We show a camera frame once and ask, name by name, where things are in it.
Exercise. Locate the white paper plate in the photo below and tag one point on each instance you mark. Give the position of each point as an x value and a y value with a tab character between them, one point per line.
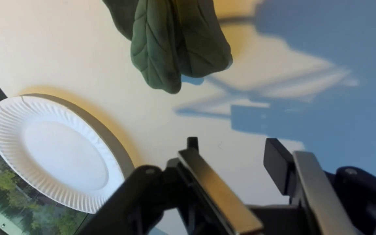
55	151

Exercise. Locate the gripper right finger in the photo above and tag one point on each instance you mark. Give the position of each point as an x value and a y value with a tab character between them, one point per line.
318	195

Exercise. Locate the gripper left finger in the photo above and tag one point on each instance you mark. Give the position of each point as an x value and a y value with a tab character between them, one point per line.
207	182

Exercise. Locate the green leafed turnip plushie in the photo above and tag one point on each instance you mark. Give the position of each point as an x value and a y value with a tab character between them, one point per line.
175	42

